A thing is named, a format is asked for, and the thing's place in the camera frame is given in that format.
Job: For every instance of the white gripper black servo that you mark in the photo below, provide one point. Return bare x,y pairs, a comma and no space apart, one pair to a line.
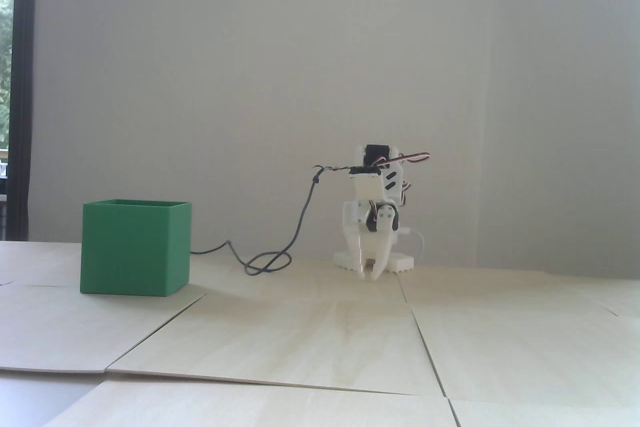
372,244

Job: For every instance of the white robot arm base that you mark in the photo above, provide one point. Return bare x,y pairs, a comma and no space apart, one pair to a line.
402,263

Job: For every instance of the green box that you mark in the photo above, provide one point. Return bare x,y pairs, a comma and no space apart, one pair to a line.
130,252

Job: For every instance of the black wrist camera board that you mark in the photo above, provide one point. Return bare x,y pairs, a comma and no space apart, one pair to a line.
366,170

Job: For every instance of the black window frame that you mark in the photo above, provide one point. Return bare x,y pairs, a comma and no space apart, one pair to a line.
22,96

